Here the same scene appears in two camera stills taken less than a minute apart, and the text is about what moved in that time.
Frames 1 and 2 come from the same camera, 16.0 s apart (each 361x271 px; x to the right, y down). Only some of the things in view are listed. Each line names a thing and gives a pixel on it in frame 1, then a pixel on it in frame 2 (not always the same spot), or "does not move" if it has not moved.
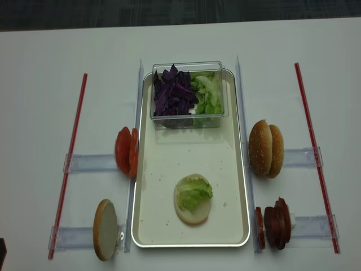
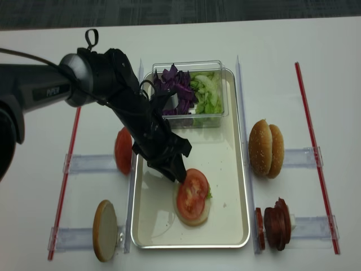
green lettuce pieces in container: (207, 86) does not move
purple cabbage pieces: (173, 92) does not move
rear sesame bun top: (277, 153) does not move
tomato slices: (133, 159) -> (192, 193)
